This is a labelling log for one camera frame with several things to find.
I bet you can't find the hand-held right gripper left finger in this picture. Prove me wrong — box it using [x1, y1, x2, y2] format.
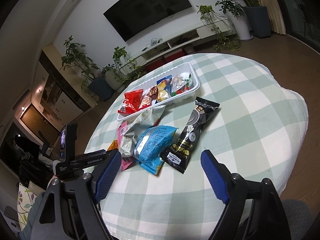
[30, 150, 123, 240]

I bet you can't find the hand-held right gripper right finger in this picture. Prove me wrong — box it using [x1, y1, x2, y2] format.
[201, 149, 293, 240]

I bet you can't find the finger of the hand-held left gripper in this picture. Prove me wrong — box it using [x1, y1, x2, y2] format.
[76, 149, 107, 159]
[70, 150, 118, 170]

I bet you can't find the black snack packet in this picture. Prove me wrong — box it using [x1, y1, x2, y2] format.
[159, 96, 220, 174]

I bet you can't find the large red snack bag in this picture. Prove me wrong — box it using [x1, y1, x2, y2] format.
[119, 89, 145, 115]

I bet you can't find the red white strawberry packet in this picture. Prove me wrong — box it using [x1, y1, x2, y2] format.
[140, 95, 153, 110]

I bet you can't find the dark blue chips packet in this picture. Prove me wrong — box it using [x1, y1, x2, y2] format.
[156, 76, 173, 102]

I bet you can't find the green snack packet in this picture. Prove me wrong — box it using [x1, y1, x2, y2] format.
[172, 77, 194, 96]

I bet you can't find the white slim snack packet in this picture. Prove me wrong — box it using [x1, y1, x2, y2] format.
[171, 76, 187, 92]

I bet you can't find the white plastic tray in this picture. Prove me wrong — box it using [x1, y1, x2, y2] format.
[117, 62, 201, 122]

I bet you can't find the person's left forearm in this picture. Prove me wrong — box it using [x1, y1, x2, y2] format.
[19, 191, 50, 240]

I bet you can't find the orange snack packet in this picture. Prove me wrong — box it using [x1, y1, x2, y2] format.
[107, 140, 119, 153]

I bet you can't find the pink snack packet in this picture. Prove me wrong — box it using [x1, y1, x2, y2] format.
[117, 121, 135, 172]

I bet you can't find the silver white snack packet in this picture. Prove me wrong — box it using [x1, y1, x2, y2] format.
[119, 105, 165, 158]

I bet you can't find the light blue snack packet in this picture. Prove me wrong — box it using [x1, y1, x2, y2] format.
[133, 125, 180, 175]

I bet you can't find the leafy tree in dark pot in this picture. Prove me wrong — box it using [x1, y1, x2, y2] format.
[60, 36, 115, 102]

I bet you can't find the floral cushion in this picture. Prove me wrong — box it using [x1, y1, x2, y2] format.
[16, 181, 38, 230]

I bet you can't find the small plant in white pot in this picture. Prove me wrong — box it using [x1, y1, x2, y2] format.
[101, 64, 125, 93]

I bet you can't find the green checkered tablecloth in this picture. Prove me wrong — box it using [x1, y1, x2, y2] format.
[84, 53, 308, 240]

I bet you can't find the person's right leg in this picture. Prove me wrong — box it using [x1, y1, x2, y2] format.
[282, 199, 320, 240]

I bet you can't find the trailing vine plant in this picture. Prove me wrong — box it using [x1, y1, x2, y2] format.
[196, 4, 242, 53]
[112, 46, 148, 80]

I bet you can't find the red storage box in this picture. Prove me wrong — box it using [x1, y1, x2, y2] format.
[145, 57, 165, 72]
[164, 50, 184, 63]

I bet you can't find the white television stand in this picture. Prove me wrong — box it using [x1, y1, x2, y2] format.
[117, 17, 229, 68]

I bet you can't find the bushy plant in white pot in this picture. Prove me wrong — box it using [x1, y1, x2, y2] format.
[215, 0, 253, 40]

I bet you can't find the broad-leaf plant in dark pot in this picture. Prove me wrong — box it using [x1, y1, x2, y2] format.
[216, 0, 272, 38]

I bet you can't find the beige curtain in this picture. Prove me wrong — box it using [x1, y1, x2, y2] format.
[260, 0, 287, 35]

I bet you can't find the glass balcony door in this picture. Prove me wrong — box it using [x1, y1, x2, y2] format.
[271, 0, 320, 53]

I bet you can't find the tangle of cables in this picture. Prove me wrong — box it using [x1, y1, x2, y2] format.
[142, 37, 163, 52]

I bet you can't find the black wall television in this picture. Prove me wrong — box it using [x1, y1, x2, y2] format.
[103, 0, 193, 42]

